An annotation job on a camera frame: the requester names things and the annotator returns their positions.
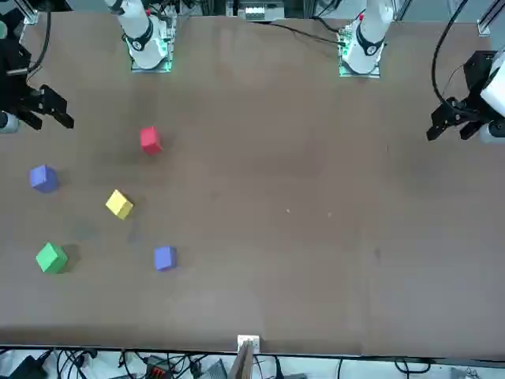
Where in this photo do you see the green cube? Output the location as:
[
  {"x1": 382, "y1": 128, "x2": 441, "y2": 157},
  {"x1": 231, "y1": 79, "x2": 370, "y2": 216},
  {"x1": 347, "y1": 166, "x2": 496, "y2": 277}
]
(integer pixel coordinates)
[{"x1": 35, "y1": 241, "x2": 69, "y2": 275}]

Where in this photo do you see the grey ribbed box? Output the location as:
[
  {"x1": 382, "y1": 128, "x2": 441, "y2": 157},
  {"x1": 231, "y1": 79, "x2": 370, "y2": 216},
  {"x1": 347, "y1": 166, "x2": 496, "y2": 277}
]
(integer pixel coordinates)
[{"x1": 204, "y1": 358, "x2": 229, "y2": 379}]

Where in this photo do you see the yellow cube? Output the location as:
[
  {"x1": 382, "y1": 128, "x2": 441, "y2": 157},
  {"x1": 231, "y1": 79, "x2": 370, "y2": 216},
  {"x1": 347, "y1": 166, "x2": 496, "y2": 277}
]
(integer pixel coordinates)
[{"x1": 104, "y1": 189, "x2": 135, "y2": 221}]

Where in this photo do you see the red cube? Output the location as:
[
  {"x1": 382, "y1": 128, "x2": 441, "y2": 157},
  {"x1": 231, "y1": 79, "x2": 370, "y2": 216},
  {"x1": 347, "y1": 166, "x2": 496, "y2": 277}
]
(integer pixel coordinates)
[{"x1": 140, "y1": 126, "x2": 164, "y2": 156}]

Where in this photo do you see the black power adapter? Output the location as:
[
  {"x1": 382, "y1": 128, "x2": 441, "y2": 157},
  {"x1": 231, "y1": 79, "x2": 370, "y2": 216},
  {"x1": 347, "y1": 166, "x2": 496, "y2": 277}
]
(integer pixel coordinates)
[{"x1": 6, "y1": 354, "x2": 49, "y2": 379}]

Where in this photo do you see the blue cube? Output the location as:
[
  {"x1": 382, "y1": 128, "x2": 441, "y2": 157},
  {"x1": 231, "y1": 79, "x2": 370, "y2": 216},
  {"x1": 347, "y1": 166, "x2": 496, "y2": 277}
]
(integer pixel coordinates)
[
  {"x1": 28, "y1": 163, "x2": 61, "y2": 194},
  {"x1": 153, "y1": 245, "x2": 178, "y2": 272}
]

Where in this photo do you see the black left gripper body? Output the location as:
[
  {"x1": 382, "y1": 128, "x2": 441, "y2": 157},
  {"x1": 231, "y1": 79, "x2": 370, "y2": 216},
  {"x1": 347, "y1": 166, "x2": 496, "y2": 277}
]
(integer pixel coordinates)
[{"x1": 463, "y1": 50, "x2": 498, "y2": 104}]

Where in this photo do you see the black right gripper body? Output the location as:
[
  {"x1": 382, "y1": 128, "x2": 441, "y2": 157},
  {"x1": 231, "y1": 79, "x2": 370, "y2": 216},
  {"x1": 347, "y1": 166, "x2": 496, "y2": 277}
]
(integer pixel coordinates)
[{"x1": 0, "y1": 38, "x2": 41, "y2": 116}]

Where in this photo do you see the black and red device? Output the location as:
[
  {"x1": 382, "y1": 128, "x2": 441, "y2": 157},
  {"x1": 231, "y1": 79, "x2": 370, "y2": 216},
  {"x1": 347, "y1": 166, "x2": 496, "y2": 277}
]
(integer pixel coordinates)
[{"x1": 144, "y1": 354, "x2": 175, "y2": 377}]

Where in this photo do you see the white table edge bracket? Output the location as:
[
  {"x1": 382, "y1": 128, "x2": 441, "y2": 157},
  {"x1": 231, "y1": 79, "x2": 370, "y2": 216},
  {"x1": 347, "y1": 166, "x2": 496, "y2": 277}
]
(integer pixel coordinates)
[{"x1": 237, "y1": 334, "x2": 261, "y2": 353}]

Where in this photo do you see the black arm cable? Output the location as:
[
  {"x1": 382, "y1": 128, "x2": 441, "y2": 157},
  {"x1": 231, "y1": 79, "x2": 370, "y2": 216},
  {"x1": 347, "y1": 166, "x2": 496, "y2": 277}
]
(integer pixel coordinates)
[
  {"x1": 431, "y1": 13, "x2": 466, "y2": 104},
  {"x1": 24, "y1": 9, "x2": 53, "y2": 86}
]

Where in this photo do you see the black cable across table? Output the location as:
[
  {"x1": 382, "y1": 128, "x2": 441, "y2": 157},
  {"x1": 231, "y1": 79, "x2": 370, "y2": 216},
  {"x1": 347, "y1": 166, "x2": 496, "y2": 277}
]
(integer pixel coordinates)
[{"x1": 250, "y1": 19, "x2": 342, "y2": 44}]

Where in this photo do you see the wooden stick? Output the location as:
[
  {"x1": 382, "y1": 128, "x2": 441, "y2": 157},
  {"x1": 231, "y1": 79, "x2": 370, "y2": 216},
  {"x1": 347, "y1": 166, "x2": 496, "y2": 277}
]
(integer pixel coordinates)
[{"x1": 227, "y1": 340, "x2": 254, "y2": 379}]

